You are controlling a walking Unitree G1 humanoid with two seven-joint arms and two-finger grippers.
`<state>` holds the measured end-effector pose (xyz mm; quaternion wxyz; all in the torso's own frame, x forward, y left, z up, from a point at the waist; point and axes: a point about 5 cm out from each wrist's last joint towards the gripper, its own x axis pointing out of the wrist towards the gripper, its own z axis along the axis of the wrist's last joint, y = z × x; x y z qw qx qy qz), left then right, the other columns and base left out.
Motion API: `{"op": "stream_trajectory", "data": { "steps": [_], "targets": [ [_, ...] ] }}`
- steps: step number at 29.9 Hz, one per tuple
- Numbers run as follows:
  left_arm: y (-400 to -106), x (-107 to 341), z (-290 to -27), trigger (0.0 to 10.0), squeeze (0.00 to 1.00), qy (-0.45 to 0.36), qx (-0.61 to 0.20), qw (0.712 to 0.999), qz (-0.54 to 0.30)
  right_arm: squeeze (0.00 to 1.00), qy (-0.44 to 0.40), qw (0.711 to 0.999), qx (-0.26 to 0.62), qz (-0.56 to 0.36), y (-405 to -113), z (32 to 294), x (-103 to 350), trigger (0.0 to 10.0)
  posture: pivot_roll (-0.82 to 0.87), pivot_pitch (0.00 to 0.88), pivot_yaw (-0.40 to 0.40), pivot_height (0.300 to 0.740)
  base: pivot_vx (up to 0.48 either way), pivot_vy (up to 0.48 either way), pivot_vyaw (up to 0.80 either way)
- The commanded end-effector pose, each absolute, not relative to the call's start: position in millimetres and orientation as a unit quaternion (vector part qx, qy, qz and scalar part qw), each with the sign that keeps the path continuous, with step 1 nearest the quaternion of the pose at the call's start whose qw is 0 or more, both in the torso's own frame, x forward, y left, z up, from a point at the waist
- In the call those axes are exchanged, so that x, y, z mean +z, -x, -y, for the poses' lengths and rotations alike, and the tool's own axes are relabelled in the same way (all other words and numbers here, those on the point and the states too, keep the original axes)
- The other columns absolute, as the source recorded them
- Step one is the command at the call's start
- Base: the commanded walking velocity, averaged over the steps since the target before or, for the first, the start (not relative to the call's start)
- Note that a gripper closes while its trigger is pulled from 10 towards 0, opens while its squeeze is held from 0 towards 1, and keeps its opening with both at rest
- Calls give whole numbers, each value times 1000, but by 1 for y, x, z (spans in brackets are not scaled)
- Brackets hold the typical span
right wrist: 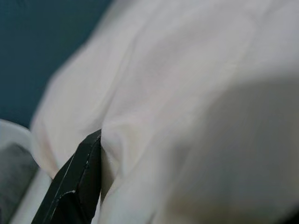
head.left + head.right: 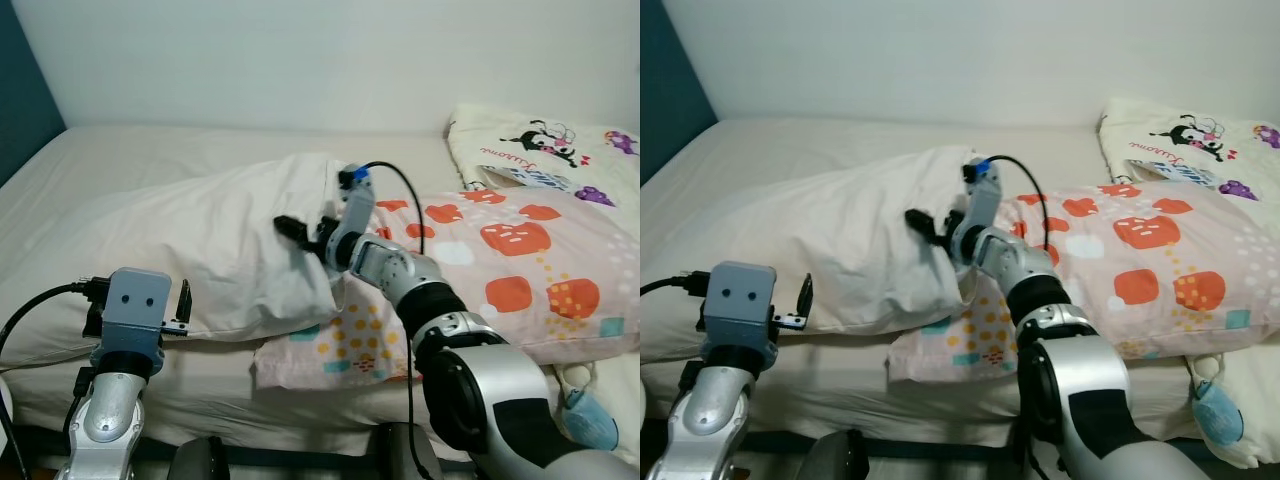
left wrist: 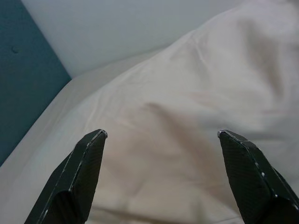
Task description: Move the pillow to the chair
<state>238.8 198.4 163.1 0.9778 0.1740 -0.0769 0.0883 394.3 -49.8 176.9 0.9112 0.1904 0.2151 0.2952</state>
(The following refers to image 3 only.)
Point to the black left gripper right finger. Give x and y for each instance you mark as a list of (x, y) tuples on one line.
[(252, 177)]

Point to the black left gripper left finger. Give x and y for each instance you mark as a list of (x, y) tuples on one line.
[(77, 177)]

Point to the teal upholstered headboard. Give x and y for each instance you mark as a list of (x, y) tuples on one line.
[(25, 79)]

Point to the cream white pillow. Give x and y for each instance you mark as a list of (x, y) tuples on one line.
[(177, 98)]

